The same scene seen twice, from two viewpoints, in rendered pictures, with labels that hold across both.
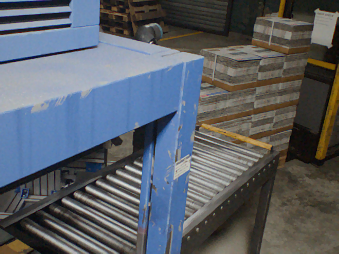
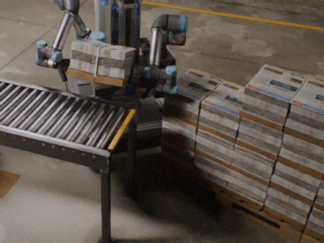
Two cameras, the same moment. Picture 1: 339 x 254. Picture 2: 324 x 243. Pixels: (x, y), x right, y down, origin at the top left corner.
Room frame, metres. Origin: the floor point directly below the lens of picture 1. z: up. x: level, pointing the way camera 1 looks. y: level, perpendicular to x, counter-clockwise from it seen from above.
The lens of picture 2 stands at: (1.76, -2.46, 2.44)
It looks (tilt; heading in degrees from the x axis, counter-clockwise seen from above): 34 degrees down; 73
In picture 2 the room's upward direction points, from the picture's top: 3 degrees clockwise
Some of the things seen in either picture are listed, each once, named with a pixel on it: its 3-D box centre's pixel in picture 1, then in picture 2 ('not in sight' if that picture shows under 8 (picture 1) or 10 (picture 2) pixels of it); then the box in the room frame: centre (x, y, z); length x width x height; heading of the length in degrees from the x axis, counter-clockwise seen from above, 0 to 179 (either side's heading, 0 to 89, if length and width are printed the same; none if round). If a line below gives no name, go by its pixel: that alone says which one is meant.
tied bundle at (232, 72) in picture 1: (227, 68); (273, 96); (3.23, -0.42, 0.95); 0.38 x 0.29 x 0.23; 42
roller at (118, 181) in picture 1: (148, 196); (11, 106); (1.56, 0.05, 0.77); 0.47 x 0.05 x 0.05; 58
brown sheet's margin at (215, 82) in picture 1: (225, 79); (270, 107); (3.23, -0.42, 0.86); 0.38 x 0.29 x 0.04; 42
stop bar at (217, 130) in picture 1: (235, 136); (122, 129); (2.23, -0.39, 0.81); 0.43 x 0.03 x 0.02; 58
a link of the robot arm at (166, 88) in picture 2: not in sight; (170, 87); (2.61, -0.14, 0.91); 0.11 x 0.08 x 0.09; 148
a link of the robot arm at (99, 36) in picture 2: not in sight; (97, 41); (2.23, 0.50, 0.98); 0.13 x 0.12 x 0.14; 125
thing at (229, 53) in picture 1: (231, 53); (276, 82); (3.21, -0.43, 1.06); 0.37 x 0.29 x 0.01; 42
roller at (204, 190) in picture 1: (174, 179); (37, 112); (1.73, -0.06, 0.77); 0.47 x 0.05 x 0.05; 58
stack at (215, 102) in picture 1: (206, 135); (241, 150); (3.14, -0.32, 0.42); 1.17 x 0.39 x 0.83; 131
